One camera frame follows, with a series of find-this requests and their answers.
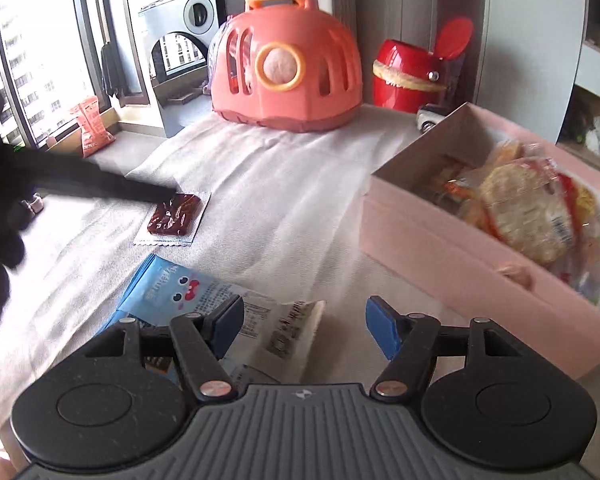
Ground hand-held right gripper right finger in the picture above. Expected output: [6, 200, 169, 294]
[364, 295, 527, 402]

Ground silver toy car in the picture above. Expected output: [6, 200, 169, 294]
[416, 103, 454, 132]

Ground pink cardboard box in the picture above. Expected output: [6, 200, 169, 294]
[358, 102, 600, 382]

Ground orange snack bag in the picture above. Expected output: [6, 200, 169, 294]
[69, 95, 117, 159]

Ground dark hanging jacket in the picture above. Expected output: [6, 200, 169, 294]
[100, 40, 129, 99]

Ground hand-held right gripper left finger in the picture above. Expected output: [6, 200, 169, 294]
[85, 293, 245, 404]

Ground orange red snack packet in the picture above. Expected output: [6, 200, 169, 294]
[439, 159, 487, 232]

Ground red lidded container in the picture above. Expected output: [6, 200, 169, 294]
[371, 16, 475, 114]

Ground brown cardboard box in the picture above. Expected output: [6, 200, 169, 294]
[44, 125, 84, 154]

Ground clear packet of red-brown snack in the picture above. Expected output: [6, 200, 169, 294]
[133, 190, 212, 247]

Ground white table cloth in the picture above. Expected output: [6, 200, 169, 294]
[0, 102, 433, 413]

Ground washing machine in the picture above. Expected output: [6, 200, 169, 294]
[138, 0, 222, 138]

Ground grey wall shelf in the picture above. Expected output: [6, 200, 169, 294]
[555, 0, 600, 182]

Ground light blue cartoon snack packet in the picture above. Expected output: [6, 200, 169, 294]
[97, 253, 327, 387]

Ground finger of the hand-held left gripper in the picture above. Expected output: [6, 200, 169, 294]
[29, 151, 179, 202]

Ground pink toy carrier case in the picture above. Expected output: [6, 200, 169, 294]
[211, 0, 365, 134]

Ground round cracker packet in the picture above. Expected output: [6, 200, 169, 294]
[477, 157, 582, 269]

